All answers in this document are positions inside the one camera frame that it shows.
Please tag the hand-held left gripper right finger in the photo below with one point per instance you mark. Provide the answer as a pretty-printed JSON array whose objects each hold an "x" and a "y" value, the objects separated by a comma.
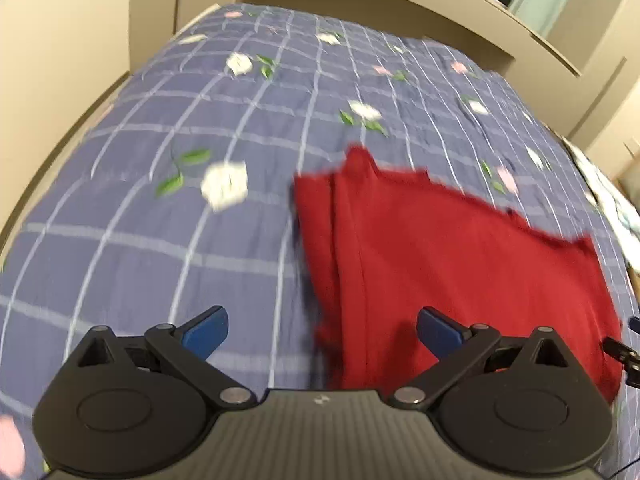
[{"x": 440, "y": 332}]

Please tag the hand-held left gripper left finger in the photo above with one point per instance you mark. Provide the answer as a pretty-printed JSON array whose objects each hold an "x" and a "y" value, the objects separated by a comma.
[{"x": 206, "y": 332}]

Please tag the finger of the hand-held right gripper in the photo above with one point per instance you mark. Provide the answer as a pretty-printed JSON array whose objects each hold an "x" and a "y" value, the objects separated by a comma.
[
  {"x": 635, "y": 324},
  {"x": 622, "y": 352}
]

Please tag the red long-sleeve shirt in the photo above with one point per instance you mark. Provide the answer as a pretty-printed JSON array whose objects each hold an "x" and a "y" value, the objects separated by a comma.
[{"x": 450, "y": 270}]

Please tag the blue checked floral quilt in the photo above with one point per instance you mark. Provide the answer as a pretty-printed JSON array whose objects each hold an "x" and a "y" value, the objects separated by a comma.
[{"x": 175, "y": 210}]

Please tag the light printed blanket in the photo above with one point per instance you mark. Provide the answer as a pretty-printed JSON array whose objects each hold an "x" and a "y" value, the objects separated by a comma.
[{"x": 607, "y": 195}]

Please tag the beige window alcove cabinet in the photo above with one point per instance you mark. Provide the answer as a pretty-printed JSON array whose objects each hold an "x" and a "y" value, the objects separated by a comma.
[{"x": 450, "y": 5}]

